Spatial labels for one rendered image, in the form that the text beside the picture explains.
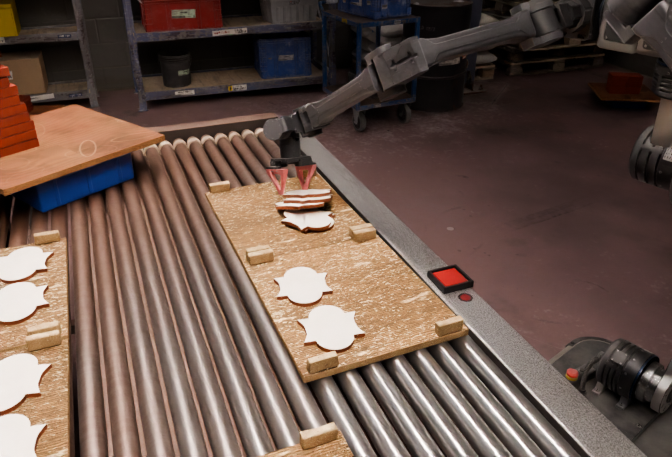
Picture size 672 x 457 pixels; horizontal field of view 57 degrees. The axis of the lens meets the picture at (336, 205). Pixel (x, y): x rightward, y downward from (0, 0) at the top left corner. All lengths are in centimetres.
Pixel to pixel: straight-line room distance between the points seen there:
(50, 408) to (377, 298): 65
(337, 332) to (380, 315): 11
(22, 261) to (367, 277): 80
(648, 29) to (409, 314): 68
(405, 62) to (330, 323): 56
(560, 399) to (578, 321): 181
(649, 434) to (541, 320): 90
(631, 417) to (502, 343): 98
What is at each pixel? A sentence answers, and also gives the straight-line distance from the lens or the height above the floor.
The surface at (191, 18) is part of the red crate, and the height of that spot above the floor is 74.
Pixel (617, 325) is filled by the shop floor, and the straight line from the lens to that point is 304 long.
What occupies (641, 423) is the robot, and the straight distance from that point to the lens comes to 220.
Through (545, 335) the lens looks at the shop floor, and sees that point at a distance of 286.
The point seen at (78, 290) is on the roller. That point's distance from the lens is 150.
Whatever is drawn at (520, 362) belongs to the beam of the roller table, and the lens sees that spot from 125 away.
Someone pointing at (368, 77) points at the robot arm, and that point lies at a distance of 140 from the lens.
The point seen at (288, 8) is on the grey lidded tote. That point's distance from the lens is 582.
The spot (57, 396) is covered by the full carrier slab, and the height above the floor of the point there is 94.
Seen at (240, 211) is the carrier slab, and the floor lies 94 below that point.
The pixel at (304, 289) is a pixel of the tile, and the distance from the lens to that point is 134.
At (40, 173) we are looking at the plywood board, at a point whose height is 104.
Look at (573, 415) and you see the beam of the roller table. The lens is 118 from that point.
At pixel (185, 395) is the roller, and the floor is 92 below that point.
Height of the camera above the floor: 171
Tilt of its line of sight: 27 degrees down
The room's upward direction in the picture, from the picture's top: straight up
